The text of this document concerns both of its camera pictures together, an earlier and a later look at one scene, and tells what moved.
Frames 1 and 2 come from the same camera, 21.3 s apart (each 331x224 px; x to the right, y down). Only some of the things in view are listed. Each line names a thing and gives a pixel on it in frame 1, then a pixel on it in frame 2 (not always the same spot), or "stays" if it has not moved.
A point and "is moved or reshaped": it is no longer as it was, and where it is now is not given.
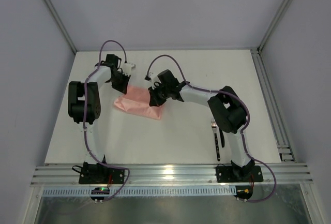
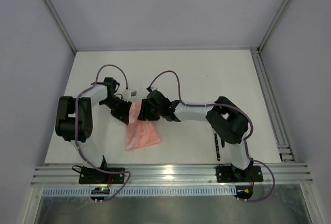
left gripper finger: x=121 y=84 to x=121 y=111
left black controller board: x=100 y=190 stays
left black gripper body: x=121 y=81 to x=122 y=111
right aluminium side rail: x=285 y=150 stays
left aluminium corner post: x=54 y=12 stays
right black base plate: x=239 y=174 stays
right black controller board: x=244 y=192 stays
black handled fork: x=214 y=126 stays
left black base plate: x=100 y=174 stays
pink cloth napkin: x=136 y=101 is moved or reshaped
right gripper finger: x=156 y=97 to x=148 y=111
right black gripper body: x=158 y=95 to x=147 y=110
